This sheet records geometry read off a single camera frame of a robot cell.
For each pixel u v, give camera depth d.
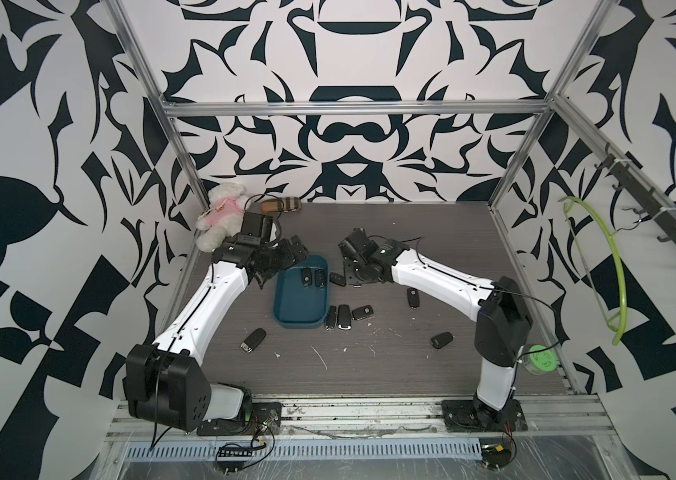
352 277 0.77
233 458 0.72
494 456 0.72
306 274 0.98
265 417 0.73
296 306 0.97
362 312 0.91
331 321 0.89
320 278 0.98
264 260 0.68
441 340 0.85
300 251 0.73
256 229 0.62
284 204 1.14
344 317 0.90
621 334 0.65
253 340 0.87
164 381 0.41
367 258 0.65
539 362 0.79
